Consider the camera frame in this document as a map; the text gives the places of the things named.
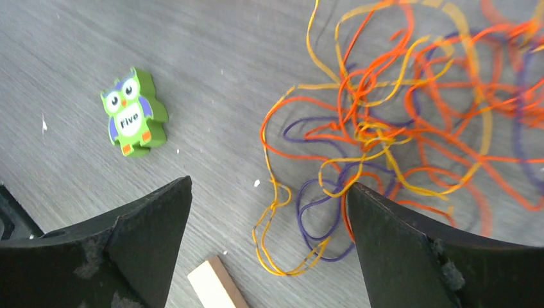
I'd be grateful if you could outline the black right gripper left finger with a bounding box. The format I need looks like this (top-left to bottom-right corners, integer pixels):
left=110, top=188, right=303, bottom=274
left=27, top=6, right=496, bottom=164
left=1, top=176, right=192, bottom=307

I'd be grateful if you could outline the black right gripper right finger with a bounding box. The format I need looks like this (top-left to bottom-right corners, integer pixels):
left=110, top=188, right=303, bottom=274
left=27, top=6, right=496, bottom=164
left=347, top=183, right=543, bottom=307

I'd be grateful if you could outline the wooden block front centre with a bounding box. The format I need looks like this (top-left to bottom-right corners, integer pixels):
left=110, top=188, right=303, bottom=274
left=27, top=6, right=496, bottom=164
left=187, top=256, right=249, bottom=308

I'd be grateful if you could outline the green frog toy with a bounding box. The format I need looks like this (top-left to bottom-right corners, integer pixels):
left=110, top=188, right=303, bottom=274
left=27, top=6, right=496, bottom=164
left=100, top=67, right=169, bottom=157

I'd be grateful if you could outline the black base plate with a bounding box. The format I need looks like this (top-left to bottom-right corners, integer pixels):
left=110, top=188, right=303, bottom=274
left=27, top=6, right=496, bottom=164
left=0, top=185, right=44, bottom=241

